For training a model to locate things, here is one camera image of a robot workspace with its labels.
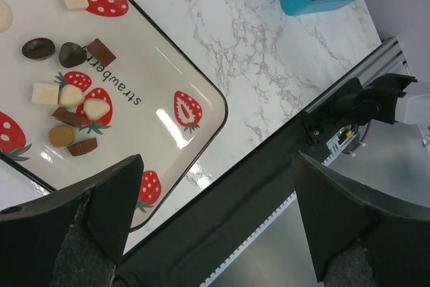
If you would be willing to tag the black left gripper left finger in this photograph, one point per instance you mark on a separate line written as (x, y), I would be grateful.
(74, 236)

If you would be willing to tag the white heart chocolate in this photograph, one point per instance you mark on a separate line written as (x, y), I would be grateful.
(95, 109)
(70, 97)
(6, 16)

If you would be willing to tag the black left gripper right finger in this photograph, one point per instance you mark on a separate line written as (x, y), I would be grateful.
(359, 236)

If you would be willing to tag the strawberry print serving tray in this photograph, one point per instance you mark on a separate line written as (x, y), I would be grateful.
(162, 106)

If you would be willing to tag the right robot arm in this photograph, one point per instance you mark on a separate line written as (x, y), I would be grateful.
(377, 101)

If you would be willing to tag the dark round cup chocolate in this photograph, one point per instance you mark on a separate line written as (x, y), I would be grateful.
(38, 48)

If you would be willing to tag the dark heart chocolate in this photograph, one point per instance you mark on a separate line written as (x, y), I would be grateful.
(71, 55)

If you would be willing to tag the aluminium frame post right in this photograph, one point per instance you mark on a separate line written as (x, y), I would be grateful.
(387, 58)

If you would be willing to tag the caramel cup chocolate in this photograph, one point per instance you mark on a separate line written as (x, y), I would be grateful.
(61, 136)

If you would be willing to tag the brown cup chocolate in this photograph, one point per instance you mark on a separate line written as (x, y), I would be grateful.
(82, 147)

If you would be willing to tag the brown square chocolate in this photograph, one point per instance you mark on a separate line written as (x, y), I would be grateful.
(101, 52)
(70, 118)

